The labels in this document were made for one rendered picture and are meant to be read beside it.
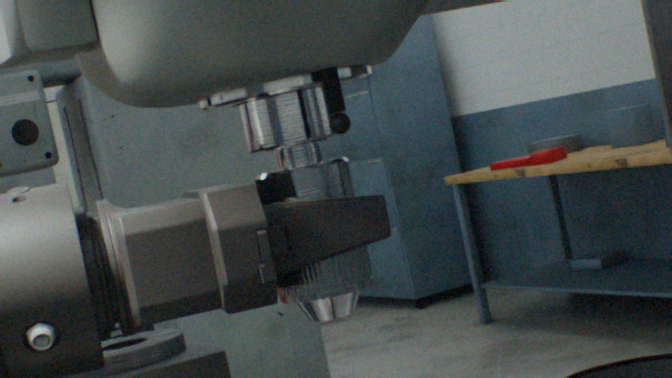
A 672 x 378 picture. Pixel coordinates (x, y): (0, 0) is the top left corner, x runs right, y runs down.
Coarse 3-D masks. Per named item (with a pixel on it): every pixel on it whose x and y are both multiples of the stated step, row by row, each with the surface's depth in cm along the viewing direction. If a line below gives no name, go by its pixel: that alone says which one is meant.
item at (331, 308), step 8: (344, 296) 57; (352, 296) 57; (304, 304) 57; (312, 304) 57; (320, 304) 57; (328, 304) 57; (336, 304) 57; (344, 304) 57; (352, 304) 58; (304, 312) 58; (312, 312) 57; (320, 312) 57; (328, 312) 57; (336, 312) 57; (344, 312) 57; (352, 312) 58; (312, 320) 58; (320, 320) 57
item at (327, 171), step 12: (300, 168) 56; (312, 168) 56; (324, 168) 56; (336, 168) 56; (348, 168) 57; (264, 180) 56; (276, 180) 56; (288, 180) 56; (300, 180) 56; (312, 180) 56; (324, 180) 56; (336, 180) 56; (264, 192) 57; (276, 192) 56
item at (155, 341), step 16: (112, 336) 93; (144, 336) 90; (160, 336) 88; (176, 336) 86; (112, 352) 85; (128, 352) 83; (144, 352) 84; (160, 352) 85; (176, 352) 86; (192, 352) 86; (208, 352) 84; (224, 352) 84; (112, 368) 83; (128, 368) 83; (144, 368) 83; (160, 368) 83; (176, 368) 83; (192, 368) 83; (208, 368) 84; (224, 368) 84
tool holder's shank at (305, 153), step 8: (296, 144) 56; (304, 144) 57; (312, 144) 57; (264, 152) 58; (280, 152) 57; (288, 152) 57; (296, 152) 57; (304, 152) 57; (312, 152) 57; (320, 152) 57; (280, 160) 57; (288, 160) 57; (296, 160) 57; (304, 160) 57; (312, 160) 57; (320, 160) 57; (280, 168) 57; (288, 168) 57
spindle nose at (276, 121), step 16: (272, 96) 55; (288, 96) 55; (304, 96) 56; (320, 96) 56; (240, 112) 57; (256, 112) 56; (272, 112) 56; (288, 112) 55; (304, 112) 56; (320, 112) 56; (256, 128) 56; (272, 128) 56; (288, 128) 55; (304, 128) 56; (320, 128) 56; (256, 144) 56; (272, 144) 56; (288, 144) 56
